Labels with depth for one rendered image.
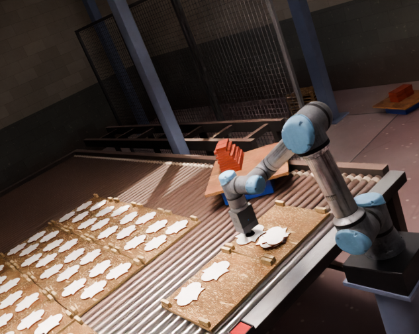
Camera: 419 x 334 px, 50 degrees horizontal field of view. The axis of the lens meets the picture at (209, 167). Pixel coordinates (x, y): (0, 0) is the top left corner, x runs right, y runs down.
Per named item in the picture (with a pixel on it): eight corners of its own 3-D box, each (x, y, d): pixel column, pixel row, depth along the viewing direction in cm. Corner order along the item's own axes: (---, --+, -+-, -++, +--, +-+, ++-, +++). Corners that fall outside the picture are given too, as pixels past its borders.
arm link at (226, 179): (229, 177, 181) (213, 178, 186) (238, 201, 184) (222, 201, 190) (239, 167, 186) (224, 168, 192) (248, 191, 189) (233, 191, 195)
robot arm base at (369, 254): (413, 240, 170) (405, 217, 167) (390, 263, 164) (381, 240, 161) (379, 233, 183) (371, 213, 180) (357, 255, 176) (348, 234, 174)
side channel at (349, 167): (392, 179, 237) (388, 164, 234) (386, 185, 234) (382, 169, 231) (82, 156, 553) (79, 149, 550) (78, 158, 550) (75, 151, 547)
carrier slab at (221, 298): (277, 267, 195) (276, 264, 194) (212, 333, 173) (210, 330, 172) (224, 252, 222) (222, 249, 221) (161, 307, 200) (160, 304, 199)
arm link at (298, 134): (387, 233, 162) (321, 98, 151) (372, 259, 152) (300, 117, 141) (357, 236, 171) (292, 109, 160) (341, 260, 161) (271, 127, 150)
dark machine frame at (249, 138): (321, 230, 376) (284, 117, 341) (293, 257, 356) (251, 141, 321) (141, 195, 609) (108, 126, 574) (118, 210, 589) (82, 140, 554)
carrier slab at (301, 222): (331, 215, 216) (329, 212, 216) (277, 266, 195) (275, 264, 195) (277, 206, 244) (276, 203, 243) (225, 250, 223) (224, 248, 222)
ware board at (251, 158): (287, 142, 295) (286, 139, 294) (288, 174, 250) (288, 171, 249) (216, 163, 308) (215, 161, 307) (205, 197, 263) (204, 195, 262)
